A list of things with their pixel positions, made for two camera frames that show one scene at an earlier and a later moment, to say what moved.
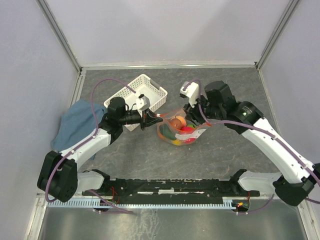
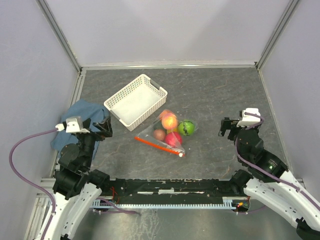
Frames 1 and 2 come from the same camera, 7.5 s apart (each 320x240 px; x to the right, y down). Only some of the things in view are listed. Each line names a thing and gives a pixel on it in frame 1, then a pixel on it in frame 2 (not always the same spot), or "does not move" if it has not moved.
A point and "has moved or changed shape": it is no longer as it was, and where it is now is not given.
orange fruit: x=161 y=136 → x=164 y=112
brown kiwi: x=175 y=123 → x=159 y=134
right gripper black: x=191 y=114 → x=226 y=123
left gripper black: x=148 y=117 → x=106 y=129
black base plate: x=145 y=190 does not move
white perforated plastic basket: x=144 y=85 does not move
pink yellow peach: x=183 y=121 → x=169 y=121
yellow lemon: x=177 y=142 → x=176 y=129
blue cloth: x=77 y=124 does not move
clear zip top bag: x=176 y=128 has moved or changed shape
